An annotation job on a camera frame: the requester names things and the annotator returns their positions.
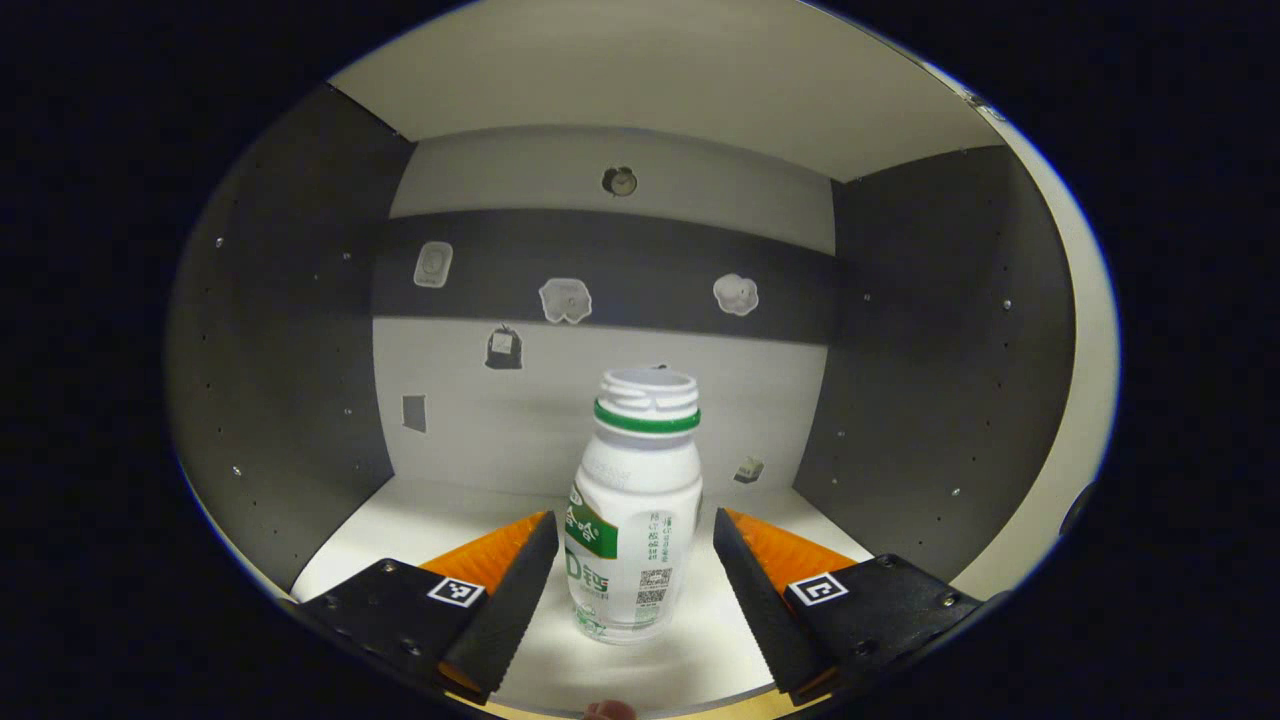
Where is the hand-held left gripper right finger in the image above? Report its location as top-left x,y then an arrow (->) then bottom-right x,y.
713,507 -> 986,707

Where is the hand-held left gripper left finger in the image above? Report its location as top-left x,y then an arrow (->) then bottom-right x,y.
300,510 -> 561,706

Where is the white green label bottle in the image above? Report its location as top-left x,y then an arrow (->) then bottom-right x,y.
565,367 -> 704,646

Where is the white cabinet door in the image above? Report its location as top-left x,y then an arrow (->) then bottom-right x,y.
945,60 -> 1121,601

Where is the white cabinet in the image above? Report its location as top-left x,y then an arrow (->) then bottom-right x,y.
165,0 -> 1121,719

